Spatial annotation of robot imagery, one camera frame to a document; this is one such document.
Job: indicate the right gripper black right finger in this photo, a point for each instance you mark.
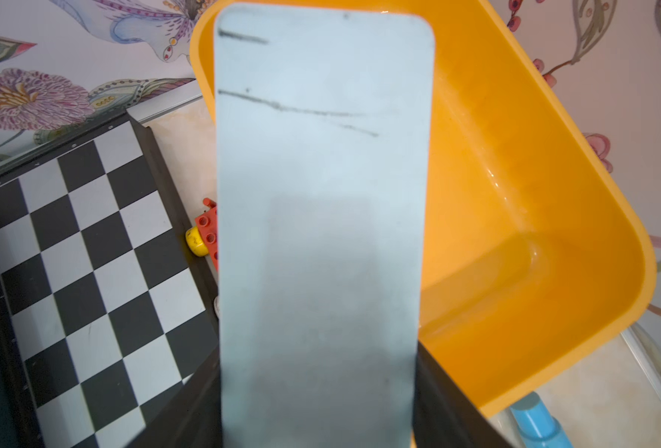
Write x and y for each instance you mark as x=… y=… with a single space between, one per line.
x=443 y=416

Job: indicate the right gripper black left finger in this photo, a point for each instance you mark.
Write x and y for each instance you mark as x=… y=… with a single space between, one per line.
x=193 y=417

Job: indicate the light blue pencil case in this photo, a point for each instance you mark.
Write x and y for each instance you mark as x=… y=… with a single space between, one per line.
x=322 y=132

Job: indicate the yellow storage box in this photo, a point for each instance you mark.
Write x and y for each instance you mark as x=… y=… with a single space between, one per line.
x=532 y=257

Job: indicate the black white checkerboard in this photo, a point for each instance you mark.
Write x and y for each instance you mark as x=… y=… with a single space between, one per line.
x=105 y=314

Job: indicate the red toy brick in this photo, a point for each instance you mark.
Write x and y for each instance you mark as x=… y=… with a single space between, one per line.
x=202 y=237

